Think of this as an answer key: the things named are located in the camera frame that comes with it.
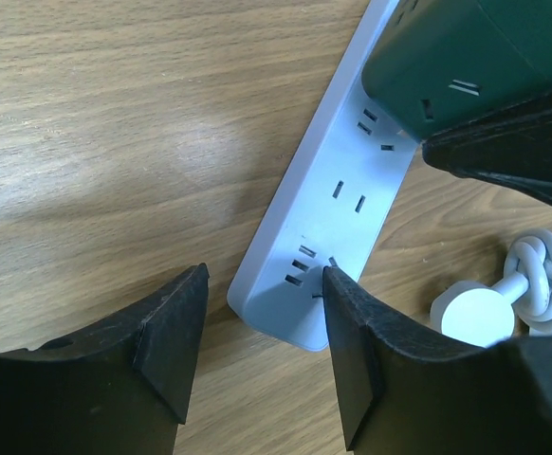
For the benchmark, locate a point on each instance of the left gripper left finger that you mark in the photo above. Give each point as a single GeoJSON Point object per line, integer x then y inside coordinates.
{"type": "Point", "coordinates": [121, 385]}

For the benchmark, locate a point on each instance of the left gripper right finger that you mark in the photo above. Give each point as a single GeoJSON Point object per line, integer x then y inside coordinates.
{"type": "Point", "coordinates": [403, 388]}

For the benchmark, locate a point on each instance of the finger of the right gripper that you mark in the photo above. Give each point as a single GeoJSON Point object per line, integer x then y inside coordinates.
{"type": "Point", "coordinates": [511, 148]}

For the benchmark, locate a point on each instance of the dark green charger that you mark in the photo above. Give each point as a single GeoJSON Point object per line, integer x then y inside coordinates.
{"type": "Point", "coordinates": [440, 63]}

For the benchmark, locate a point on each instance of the blue round socket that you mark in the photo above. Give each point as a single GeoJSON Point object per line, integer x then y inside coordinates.
{"type": "Point", "coordinates": [484, 315]}

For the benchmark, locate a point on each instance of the blue power strip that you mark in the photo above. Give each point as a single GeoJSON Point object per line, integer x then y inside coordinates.
{"type": "Point", "coordinates": [330, 205]}

